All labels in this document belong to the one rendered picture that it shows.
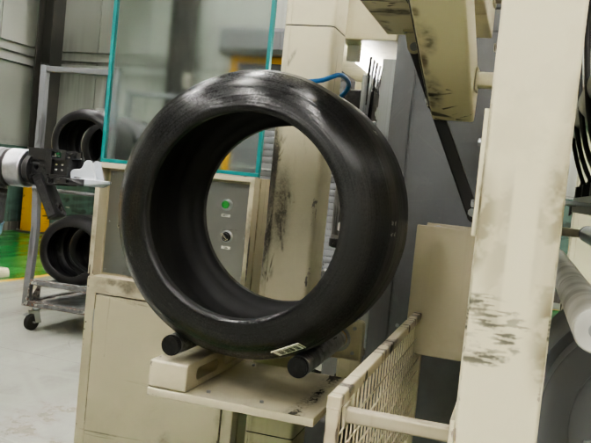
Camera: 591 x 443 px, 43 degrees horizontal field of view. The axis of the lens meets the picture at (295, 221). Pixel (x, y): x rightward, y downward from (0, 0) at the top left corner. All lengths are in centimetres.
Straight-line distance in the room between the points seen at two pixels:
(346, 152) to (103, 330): 134
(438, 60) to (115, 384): 156
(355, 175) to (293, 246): 50
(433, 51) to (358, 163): 25
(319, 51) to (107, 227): 103
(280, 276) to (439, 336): 42
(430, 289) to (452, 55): 56
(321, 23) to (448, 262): 66
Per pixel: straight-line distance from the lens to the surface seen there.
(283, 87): 151
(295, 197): 190
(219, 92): 154
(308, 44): 193
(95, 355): 259
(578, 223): 506
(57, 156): 183
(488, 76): 165
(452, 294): 176
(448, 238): 175
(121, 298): 252
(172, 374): 165
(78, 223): 566
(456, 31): 140
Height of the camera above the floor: 127
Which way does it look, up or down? 3 degrees down
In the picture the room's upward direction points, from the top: 6 degrees clockwise
